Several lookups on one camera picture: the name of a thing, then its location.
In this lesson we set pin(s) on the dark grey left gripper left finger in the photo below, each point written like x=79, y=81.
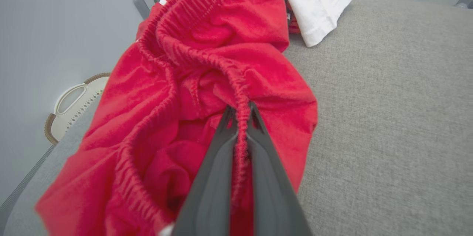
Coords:
x=210, y=191

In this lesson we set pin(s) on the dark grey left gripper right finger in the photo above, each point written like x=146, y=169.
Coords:
x=273, y=199

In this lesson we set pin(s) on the red Bulls 23 shorts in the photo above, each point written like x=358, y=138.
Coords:
x=207, y=54

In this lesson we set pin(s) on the red jersey with white sleeves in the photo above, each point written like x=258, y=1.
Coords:
x=317, y=3

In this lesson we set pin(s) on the white laundry basket brown rim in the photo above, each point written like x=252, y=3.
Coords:
x=74, y=110

